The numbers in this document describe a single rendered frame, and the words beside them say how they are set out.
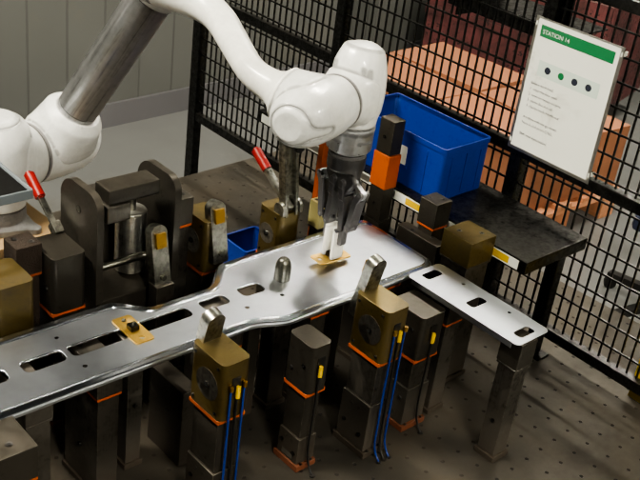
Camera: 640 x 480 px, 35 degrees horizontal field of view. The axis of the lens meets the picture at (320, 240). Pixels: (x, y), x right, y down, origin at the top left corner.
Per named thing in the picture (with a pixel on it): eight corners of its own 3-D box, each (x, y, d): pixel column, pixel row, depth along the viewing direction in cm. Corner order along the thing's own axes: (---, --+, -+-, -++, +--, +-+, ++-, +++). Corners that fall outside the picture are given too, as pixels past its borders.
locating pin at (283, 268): (279, 290, 197) (283, 262, 194) (270, 283, 199) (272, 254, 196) (292, 287, 199) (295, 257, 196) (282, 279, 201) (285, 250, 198)
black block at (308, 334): (304, 484, 192) (323, 358, 178) (271, 454, 198) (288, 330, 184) (325, 472, 196) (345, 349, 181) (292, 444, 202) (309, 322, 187)
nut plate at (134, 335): (155, 338, 175) (155, 332, 175) (136, 345, 173) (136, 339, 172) (129, 315, 181) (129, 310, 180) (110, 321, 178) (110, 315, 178)
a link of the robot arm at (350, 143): (350, 134, 185) (346, 164, 188) (386, 126, 191) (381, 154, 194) (318, 116, 191) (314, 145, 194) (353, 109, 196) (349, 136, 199)
